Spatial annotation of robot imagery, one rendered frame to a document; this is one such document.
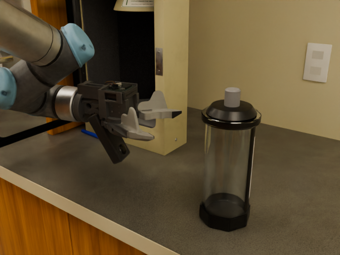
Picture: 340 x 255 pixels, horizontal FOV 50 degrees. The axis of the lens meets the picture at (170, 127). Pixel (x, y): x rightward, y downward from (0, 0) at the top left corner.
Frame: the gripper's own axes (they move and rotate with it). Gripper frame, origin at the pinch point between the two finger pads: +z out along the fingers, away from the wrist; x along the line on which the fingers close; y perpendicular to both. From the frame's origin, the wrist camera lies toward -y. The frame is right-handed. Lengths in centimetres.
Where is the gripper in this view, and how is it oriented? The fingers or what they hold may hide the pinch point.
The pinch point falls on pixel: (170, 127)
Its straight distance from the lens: 72.1
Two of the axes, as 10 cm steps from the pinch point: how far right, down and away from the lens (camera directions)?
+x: 3.6, -3.5, 8.6
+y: 0.0, -9.3, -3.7
